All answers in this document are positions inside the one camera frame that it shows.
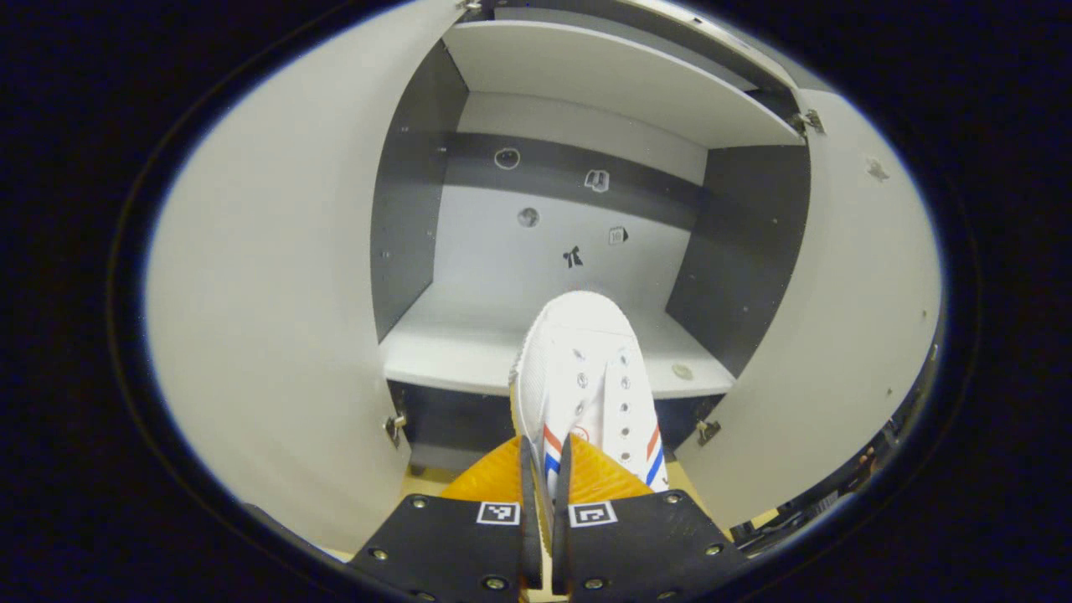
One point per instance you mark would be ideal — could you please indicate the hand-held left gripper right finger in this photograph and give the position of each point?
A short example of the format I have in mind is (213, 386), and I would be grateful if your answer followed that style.
(645, 544)

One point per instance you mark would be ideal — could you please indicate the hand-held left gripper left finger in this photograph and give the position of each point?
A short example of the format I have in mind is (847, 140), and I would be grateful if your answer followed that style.
(452, 544)

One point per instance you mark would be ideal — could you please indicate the white striped canvas shoe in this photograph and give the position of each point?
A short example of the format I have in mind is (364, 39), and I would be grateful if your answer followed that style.
(586, 360)

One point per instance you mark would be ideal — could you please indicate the white cabinet door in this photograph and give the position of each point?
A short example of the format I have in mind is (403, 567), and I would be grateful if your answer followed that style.
(276, 293)
(837, 293)

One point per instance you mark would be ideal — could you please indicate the white shoe cabinet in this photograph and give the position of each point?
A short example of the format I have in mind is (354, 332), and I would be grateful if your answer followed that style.
(620, 79)

